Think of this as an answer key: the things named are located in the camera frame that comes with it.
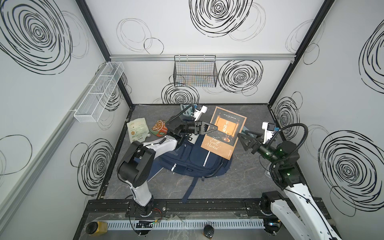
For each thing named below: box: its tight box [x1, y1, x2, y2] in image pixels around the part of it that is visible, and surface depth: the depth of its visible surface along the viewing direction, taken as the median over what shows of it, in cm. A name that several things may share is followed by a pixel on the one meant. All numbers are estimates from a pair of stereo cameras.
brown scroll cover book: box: [200, 106, 248, 161], surface depth 68 cm
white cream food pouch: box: [126, 117, 150, 144], surface depth 107 cm
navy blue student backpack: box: [147, 138, 233, 203], surface depth 86 cm
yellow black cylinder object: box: [85, 221, 108, 236], surface depth 64 cm
